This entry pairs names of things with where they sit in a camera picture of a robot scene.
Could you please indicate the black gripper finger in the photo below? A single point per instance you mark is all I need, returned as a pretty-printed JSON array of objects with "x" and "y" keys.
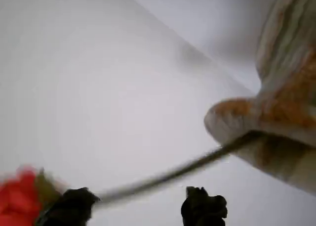
[
  {"x": 71, "y": 206},
  {"x": 202, "y": 208}
]

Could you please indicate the red artificial rose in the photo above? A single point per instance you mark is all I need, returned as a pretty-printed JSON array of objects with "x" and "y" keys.
[{"x": 14, "y": 198}]

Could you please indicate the marbled onyx stone vase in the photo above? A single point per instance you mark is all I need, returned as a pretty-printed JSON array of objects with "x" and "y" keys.
[{"x": 284, "y": 87}]

